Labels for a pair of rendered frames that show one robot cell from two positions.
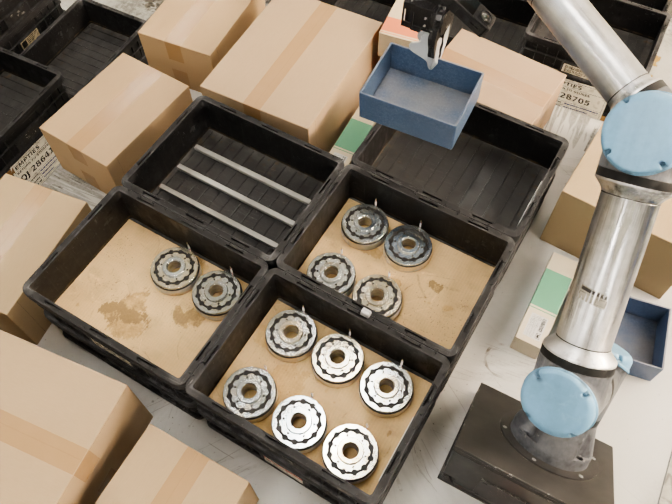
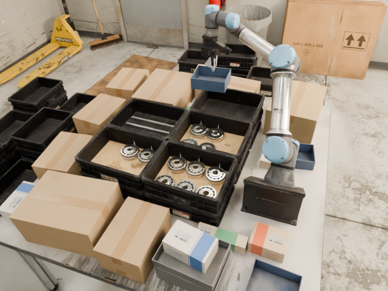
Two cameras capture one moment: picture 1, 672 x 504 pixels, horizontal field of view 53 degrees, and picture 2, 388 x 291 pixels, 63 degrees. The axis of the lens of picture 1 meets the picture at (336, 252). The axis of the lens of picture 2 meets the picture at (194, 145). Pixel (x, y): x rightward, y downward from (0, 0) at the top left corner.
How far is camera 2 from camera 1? 0.67 m
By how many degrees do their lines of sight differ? 18
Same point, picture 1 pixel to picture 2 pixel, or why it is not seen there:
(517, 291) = (258, 150)
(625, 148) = (276, 60)
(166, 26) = (115, 84)
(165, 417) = not seen: hidden behind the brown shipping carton
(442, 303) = (231, 149)
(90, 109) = (90, 109)
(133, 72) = (105, 97)
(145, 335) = not seen: hidden behind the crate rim
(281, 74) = (160, 90)
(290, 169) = (167, 119)
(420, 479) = (234, 212)
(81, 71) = not seen: hidden behind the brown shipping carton
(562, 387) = (275, 141)
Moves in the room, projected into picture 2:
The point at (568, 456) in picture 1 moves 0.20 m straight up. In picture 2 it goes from (285, 180) to (292, 149)
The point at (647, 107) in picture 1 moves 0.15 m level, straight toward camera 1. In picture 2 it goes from (279, 48) to (271, 63)
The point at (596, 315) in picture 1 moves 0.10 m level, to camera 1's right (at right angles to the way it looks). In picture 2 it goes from (280, 116) to (301, 113)
